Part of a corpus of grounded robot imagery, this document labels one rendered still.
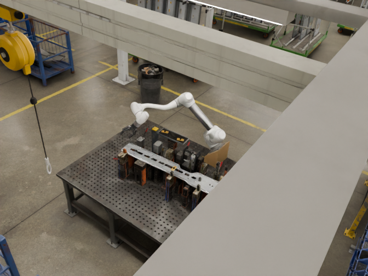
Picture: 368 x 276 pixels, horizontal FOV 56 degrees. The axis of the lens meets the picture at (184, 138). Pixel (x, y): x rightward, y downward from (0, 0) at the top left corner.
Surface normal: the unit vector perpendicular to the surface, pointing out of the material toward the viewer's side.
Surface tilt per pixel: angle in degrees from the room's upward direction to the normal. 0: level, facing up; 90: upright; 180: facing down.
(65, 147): 0
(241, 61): 90
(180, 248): 0
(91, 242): 0
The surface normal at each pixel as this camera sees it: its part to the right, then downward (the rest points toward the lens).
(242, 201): 0.07, -0.79
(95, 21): -0.58, 0.47
